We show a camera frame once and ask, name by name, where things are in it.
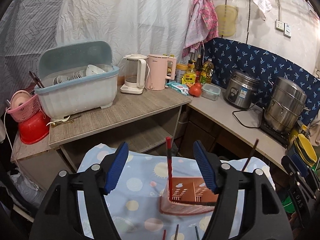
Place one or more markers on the pink plastic basket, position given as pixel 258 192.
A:
pixel 23 105

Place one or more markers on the dark soy sauce bottle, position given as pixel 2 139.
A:
pixel 198 68

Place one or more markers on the yellow seasoning packet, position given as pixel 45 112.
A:
pixel 188 78

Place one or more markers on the steel rice cooker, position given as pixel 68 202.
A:
pixel 241 90

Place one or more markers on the dark green yellow-rimmed bowls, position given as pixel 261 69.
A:
pixel 299 138

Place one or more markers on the maroon chopstick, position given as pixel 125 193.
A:
pixel 250 155

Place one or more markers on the green chopstick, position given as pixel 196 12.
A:
pixel 197 233

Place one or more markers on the blue patterned tablecloth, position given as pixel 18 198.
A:
pixel 134 203

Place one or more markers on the black induction cooker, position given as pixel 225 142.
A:
pixel 280 138

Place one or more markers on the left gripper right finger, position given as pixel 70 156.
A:
pixel 263 216

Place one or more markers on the white wall socket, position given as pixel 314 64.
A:
pixel 279 25

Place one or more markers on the pink floral apron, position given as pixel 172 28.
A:
pixel 202 26

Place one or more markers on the white hanging cloth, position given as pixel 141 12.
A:
pixel 264 7

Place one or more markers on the dark brown-red chopstick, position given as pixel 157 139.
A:
pixel 194 202

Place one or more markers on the red black-tipped chopstick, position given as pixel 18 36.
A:
pixel 169 165

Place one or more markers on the pink perforated utensil holder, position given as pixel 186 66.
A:
pixel 187 188

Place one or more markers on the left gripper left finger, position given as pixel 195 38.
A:
pixel 59 217

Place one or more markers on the white hanging strainer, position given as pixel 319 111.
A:
pixel 240 3

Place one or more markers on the white dish drainer with lid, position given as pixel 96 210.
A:
pixel 76 78

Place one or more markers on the blue wet wipes pack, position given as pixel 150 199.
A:
pixel 183 89

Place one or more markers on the clear food container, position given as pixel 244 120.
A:
pixel 210 91

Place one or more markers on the blue patterned backsplash cloth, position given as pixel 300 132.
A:
pixel 263 65

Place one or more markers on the dark brown twisted chopstick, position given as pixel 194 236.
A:
pixel 176 232

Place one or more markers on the white tin can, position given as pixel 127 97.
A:
pixel 180 71

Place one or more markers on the white glass kettle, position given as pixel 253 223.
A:
pixel 134 74

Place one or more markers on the pink electric kettle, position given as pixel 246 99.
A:
pixel 161 68

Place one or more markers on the grey wooden side counter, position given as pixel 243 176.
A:
pixel 126 109

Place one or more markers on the cooking oil bottle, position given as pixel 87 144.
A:
pixel 207 72

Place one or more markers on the red plastic basin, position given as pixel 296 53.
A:
pixel 34 129

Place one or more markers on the red tomato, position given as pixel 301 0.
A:
pixel 195 90

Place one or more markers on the large steel steamer pot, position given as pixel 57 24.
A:
pixel 285 106

